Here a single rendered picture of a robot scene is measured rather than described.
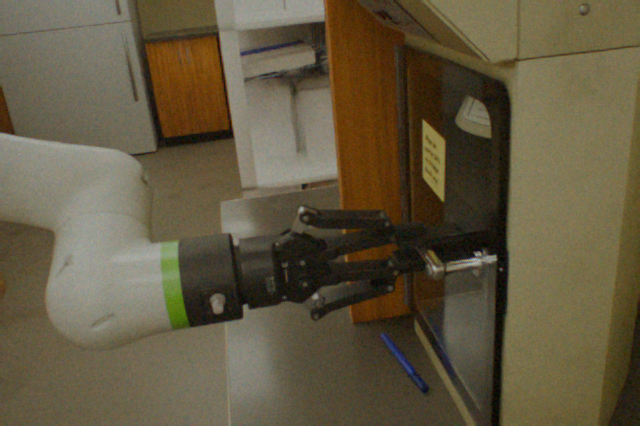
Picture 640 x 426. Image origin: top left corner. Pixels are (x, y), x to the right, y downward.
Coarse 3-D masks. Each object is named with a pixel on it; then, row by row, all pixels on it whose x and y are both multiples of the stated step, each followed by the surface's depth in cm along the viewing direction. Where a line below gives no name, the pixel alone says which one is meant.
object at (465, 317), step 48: (432, 96) 68; (480, 96) 55; (480, 144) 56; (432, 192) 73; (480, 192) 58; (480, 240) 60; (432, 288) 79; (480, 288) 62; (432, 336) 82; (480, 336) 64; (480, 384) 66
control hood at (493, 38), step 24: (408, 0) 50; (432, 0) 46; (456, 0) 46; (480, 0) 46; (504, 0) 47; (384, 24) 77; (432, 24) 52; (456, 24) 47; (480, 24) 47; (504, 24) 47; (456, 48) 53; (480, 48) 48; (504, 48) 48
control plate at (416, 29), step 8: (360, 0) 72; (368, 0) 67; (376, 0) 62; (384, 0) 59; (392, 0) 55; (368, 8) 73; (376, 8) 68; (384, 8) 63; (392, 8) 59; (400, 8) 56; (392, 16) 64; (400, 16) 60; (408, 16) 56; (392, 24) 70; (400, 24) 65; (416, 24) 57; (416, 32) 61; (424, 32) 58; (432, 40) 58
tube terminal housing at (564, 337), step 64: (576, 0) 48; (512, 64) 50; (576, 64) 50; (512, 128) 52; (576, 128) 52; (512, 192) 54; (576, 192) 54; (512, 256) 56; (576, 256) 57; (512, 320) 58; (576, 320) 60; (448, 384) 82; (512, 384) 61; (576, 384) 63
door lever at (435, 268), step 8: (416, 248) 65; (424, 248) 64; (424, 256) 63; (432, 256) 62; (472, 256) 62; (424, 264) 63; (432, 264) 61; (440, 264) 60; (448, 264) 61; (456, 264) 61; (464, 264) 61; (472, 264) 61; (480, 264) 60; (432, 272) 60; (440, 272) 60; (448, 272) 61; (456, 272) 61; (480, 272) 61
